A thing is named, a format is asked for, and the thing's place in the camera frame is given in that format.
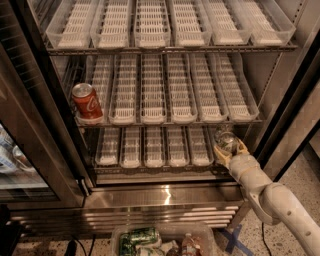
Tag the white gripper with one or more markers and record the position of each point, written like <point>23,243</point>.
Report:
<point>241,165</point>

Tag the silver green 7up can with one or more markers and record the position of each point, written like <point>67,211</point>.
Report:
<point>227,141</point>

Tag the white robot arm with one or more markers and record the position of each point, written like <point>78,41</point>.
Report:
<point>271,201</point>

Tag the silver can behind 7up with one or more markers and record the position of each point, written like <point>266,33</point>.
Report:
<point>224,128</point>

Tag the bottom shelf tray six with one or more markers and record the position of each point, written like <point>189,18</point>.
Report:
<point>212,133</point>

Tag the shelf tray six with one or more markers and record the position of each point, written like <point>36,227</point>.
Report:
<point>270,25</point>
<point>212,133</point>
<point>237,93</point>

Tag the bottom shelf tray five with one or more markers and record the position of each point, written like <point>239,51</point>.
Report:
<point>200,150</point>

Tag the shelf tray five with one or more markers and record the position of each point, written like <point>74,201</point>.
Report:
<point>210,100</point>
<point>200,150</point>
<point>229,22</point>

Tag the middle shelf tray six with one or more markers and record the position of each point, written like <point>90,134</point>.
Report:
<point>237,93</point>

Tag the middle shelf tray five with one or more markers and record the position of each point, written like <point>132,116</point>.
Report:
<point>210,100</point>

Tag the bottom shelf tray four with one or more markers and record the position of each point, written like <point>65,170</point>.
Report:
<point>177,147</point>

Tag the shelf tray four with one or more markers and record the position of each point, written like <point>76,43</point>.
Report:
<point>177,147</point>
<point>190,23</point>
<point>182,100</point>

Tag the middle shelf tray four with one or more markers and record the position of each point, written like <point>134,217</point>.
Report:
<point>182,100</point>

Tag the right fridge door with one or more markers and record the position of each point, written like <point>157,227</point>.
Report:
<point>285,83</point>

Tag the bottom shelf tray three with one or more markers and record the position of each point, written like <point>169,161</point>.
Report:
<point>154,152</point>

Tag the shelf tray three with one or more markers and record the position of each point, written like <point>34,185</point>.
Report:
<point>151,26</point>
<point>154,152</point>
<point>153,102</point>

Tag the middle shelf tray three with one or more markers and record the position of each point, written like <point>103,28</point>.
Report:
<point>153,102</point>

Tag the bottom shelf tray two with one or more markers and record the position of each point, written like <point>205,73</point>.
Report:
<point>130,148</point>

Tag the shelf tray two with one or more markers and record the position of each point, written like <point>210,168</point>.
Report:
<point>130,148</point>
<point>122,110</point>
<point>111,24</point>

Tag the bottom shelf tray one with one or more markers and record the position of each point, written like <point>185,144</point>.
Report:
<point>108,145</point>

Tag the shelf tray one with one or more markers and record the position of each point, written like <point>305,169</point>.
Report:
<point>71,24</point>
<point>108,145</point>
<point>99,73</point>

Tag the top shelf tray five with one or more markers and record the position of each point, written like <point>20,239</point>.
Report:
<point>229,22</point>

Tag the top shelf tray six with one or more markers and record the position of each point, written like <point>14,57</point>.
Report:
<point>270,25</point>

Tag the top shelf tray four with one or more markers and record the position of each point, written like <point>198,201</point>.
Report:
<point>190,23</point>

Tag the middle shelf tray two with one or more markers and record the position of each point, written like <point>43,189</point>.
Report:
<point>122,110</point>

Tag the green can in bin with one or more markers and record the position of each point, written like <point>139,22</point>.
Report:
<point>128,241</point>

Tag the top shelf tray three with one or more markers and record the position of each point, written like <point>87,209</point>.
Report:
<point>151,26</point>

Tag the red coca-cola can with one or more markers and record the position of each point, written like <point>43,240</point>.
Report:
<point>86,100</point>

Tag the middle shelf tray one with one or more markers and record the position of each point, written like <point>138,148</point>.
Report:
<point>99,73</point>

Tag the top shelf tray two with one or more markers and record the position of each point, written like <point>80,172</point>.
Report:
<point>111,24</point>

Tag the left glass fridge door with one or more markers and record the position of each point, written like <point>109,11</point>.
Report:
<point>40,163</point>

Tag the top shelf tray one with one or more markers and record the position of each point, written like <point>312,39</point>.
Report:
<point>71,24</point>

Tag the red bottle in bin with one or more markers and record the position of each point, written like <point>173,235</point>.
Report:
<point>190,247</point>

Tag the clear plastic bin on floor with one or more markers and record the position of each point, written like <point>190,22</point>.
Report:
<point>171,238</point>

